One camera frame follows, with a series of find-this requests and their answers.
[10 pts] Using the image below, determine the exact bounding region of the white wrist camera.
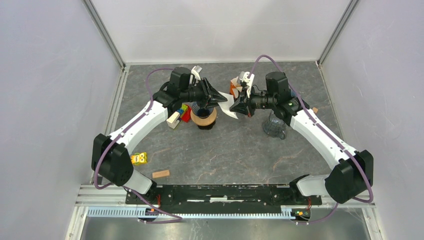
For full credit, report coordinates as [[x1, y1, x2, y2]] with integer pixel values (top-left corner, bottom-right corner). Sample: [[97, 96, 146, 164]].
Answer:
[[191, 65, 203, 83], [239, 71, 255, 98]]

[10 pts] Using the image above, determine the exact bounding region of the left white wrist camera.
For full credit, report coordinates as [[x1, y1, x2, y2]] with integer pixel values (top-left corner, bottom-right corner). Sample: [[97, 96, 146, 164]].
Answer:
[[191, 65, 203, 83]]

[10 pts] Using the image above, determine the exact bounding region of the clear glass pitcher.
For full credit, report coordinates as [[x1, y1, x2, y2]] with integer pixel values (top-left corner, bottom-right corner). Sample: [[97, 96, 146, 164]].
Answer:
[[261, 112, 286, 140]]

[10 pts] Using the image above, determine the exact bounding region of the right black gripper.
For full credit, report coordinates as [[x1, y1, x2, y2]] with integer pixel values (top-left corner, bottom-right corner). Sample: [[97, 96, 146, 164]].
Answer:
[[230, 84, 277, 118]]

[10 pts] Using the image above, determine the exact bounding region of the colourful toy block pile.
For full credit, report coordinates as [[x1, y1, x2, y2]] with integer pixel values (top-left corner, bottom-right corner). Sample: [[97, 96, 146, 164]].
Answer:
[[166, 104, 192, 129]]

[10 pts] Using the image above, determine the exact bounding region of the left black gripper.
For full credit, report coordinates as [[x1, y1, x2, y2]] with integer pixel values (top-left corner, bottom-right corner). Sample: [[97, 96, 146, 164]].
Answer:
[[180, 77, 228, 110]]

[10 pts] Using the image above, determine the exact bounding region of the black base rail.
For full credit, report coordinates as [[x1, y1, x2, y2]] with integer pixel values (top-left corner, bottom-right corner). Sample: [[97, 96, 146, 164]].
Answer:
[[143, 184, 322, 214]]

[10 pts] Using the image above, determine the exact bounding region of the grey slotted cable duct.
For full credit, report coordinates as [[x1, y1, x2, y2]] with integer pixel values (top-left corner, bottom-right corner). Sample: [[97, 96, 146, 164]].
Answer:
[[86, 206, 311, 220]]

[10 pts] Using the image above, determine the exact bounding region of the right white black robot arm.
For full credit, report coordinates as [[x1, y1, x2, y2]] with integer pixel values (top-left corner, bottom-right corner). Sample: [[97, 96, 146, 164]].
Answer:
[[229, 71, 374, 204]]

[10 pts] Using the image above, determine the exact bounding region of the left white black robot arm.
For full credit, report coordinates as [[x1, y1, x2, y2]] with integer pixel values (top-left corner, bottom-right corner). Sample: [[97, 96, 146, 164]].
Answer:
[[91, 67, 232, 204]]

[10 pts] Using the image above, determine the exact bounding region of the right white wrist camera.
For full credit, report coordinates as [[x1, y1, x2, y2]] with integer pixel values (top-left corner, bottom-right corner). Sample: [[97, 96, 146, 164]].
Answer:
[[239, 71, 255, 98]]

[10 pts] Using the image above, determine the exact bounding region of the orange coffee filter box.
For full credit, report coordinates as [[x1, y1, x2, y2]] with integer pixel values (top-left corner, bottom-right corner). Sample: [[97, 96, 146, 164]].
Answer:
[[229, 76, 243, 100]]

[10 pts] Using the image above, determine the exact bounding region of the blue ribbed dripper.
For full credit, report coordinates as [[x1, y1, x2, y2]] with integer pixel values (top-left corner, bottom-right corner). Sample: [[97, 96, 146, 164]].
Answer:
[[191, 102, 214, 119]]

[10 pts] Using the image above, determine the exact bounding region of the dark brown dripper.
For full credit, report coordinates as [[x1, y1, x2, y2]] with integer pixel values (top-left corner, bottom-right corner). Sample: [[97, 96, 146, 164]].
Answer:
[[197, 121, 216, 130]]

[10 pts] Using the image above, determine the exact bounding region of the flat wooden block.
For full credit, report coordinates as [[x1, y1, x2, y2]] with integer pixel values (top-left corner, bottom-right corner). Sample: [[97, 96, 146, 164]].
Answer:
[[152, 169, 171, 179]]

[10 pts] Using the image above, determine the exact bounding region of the white paper coffee filter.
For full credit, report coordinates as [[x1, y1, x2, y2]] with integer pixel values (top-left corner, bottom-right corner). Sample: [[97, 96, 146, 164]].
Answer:
[[218, 91, 239, 119]]

